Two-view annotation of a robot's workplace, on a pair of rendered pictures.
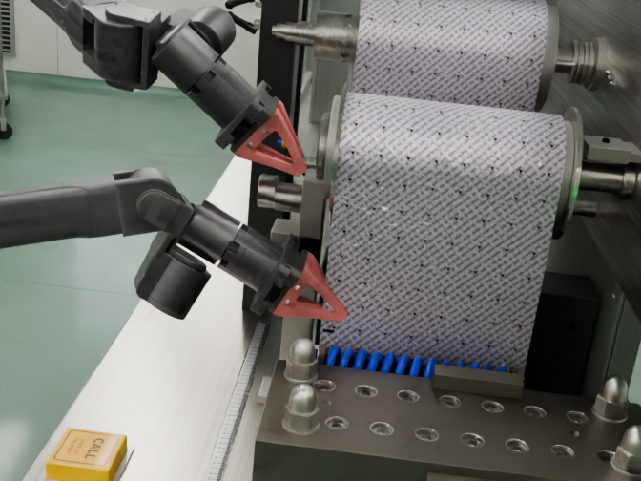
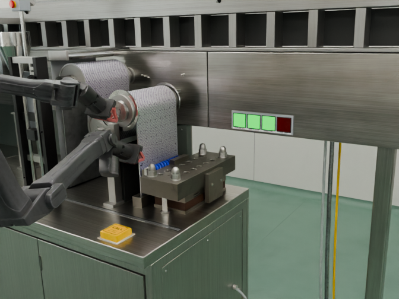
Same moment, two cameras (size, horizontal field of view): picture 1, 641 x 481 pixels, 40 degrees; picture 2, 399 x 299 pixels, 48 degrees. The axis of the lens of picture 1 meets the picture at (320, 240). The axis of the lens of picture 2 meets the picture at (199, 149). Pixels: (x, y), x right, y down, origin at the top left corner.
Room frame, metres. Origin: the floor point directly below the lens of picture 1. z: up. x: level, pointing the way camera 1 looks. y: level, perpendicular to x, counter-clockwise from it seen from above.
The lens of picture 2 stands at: (-0.06, 1.20, 1.52)
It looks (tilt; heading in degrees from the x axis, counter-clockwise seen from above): 15 degrees down; 300
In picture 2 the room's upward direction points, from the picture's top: 1 degrees counter-clockwise
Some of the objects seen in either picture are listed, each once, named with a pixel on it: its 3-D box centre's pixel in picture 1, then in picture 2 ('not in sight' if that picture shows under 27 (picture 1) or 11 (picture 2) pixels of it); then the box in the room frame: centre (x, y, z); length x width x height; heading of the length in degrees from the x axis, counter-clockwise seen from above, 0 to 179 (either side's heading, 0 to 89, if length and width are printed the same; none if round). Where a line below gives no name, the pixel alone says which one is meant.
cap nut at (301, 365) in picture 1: (302, 357); (151, 169); (0.84, 0.01, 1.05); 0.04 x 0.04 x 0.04
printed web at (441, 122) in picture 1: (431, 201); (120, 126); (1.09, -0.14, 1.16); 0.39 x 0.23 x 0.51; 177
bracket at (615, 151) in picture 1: (609, 148); not in sight; (0.95, -0.31, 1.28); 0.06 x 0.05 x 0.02; 87
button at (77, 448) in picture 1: (87, 456); (116, 232); (0.82, 0.23, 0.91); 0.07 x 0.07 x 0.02; 87
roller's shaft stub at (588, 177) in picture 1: (597, 177); not in sight; (0.95, -0.30, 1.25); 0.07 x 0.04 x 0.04; 87
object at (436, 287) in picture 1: (430, 295); (158, 143); (0.90, -0.13, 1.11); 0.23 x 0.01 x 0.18; 87
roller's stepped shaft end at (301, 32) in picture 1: (294, 32); not in sight; (1.22, 0.06, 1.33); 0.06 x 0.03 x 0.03; 87
